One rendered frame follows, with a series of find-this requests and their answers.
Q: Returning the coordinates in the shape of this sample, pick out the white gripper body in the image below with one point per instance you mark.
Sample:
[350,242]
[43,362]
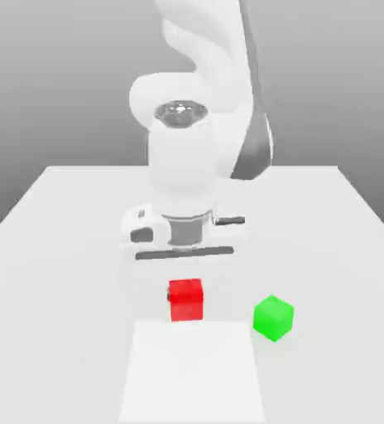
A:
[185,261]

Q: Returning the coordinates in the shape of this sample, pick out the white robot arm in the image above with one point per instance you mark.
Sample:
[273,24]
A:
[182,159]

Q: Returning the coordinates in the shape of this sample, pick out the small red cube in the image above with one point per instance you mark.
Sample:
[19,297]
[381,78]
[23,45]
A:
[186,299]

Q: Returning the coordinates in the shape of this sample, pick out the small green cube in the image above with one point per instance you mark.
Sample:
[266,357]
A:
[273,318]

